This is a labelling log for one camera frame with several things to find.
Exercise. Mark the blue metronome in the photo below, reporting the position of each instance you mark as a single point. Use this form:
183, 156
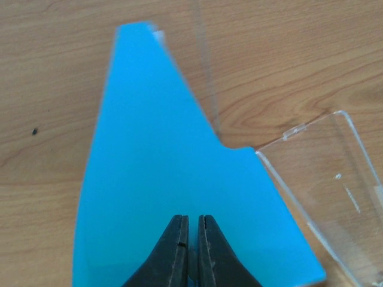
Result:
154, 155

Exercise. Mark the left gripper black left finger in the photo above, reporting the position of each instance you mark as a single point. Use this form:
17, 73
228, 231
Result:
166, 265

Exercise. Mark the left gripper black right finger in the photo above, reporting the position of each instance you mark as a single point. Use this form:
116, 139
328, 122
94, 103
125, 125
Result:
218, 266

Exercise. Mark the clear plastic metronome cover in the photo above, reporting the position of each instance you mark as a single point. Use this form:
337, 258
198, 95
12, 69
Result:
301, 83

